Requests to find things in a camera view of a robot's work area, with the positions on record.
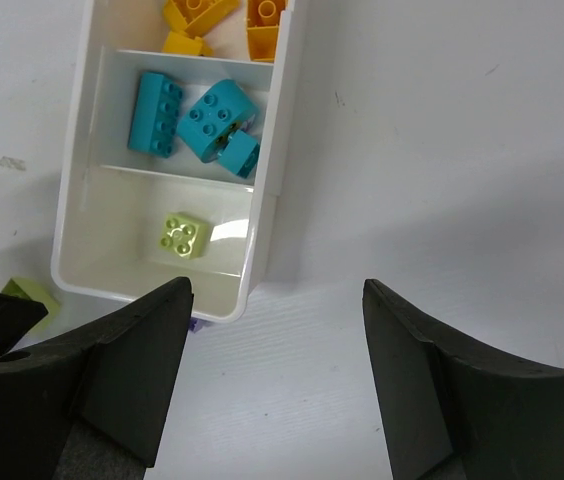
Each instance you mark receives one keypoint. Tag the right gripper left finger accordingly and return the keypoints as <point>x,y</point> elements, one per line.
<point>92,403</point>

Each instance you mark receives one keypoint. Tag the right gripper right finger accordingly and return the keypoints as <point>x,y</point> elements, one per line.
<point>453,407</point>

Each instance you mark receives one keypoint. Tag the green sloped lego brick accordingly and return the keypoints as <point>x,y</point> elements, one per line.
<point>28,289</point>

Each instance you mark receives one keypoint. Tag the purple lego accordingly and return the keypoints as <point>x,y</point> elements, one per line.
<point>195,325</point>

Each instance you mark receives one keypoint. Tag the green square lego brick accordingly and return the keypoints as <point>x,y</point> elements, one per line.
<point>184,235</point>

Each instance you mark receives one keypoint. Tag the teal long lego brick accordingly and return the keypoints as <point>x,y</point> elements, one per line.
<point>155,116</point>

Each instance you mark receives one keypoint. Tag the teal square lego brick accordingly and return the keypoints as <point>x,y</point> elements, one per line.
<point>240,155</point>

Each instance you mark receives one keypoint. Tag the teal rounded lego brick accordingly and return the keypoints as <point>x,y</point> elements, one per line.
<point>223,109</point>

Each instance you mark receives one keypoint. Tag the orange square lego brick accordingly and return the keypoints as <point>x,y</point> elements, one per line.
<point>180,43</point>

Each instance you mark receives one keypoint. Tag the orange sloped lego brick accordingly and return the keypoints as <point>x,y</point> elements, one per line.
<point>197,17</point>

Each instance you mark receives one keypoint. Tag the orange oval printed lego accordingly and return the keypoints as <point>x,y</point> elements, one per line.
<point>262,27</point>

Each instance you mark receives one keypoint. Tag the large white divided tray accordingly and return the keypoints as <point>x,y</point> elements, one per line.
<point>173,164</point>

